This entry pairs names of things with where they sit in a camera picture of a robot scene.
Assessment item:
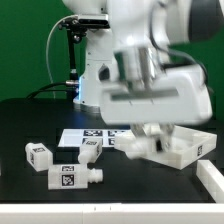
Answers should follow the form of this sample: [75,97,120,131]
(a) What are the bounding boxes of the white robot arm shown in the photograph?
[63,0,224,150]

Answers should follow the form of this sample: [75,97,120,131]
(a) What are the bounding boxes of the white marker sheet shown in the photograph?
[58,129,125,147]

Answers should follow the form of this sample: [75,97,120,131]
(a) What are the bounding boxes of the white front rail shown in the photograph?
[0,204,224,224]

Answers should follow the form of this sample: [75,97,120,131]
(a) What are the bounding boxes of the black base cables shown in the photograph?
[25,80,79,100]

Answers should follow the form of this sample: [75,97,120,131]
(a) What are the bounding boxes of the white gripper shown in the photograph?
[100,48,212,152]

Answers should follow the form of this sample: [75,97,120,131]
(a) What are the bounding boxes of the white square tabletop tray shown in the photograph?
[114,124,217,170]

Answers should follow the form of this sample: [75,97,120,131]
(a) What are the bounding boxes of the white right obstacle wall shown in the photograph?
[196,160,224,204]

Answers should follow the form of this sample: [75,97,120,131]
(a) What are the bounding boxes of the grey camera cable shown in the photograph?
[45,14,78,99]

